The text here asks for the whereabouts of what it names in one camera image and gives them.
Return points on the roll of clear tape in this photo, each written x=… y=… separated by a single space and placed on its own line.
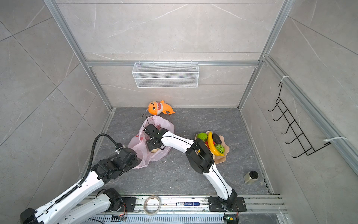
x=152 y=205

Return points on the banana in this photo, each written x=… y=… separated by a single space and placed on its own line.
x=212 y=146

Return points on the green round guava fruit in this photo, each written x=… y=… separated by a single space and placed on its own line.
x=202 y=136

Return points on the black wire hook rack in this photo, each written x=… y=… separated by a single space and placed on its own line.
x=294 y=127

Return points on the dark avocado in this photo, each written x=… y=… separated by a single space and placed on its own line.
x=216 y=139

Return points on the blue marker pen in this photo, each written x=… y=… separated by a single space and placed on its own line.
x=186 y=204

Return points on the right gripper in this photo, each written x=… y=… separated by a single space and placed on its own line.
x=151 y=147

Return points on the orange fish plush toy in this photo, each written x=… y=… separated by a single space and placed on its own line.
x=156 y=108

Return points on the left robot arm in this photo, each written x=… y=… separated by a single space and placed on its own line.
x=65 y=210

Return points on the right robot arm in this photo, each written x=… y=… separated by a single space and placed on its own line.
x=200 y=159

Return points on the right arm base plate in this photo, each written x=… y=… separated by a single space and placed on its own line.
x=217 y=204

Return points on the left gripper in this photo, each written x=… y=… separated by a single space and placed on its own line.
x=136 y=162

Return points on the white wire mesh basket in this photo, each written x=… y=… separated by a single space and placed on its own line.
x=166 y=74

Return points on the small metal can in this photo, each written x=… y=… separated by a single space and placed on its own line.
x=251 y=177

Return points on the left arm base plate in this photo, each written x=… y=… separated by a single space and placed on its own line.
x=124 y=204

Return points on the pink plastic bag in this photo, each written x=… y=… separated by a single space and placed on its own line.
x=147 y=148

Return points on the pink shell-shaped plate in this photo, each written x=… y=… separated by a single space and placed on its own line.
x=219 y=159

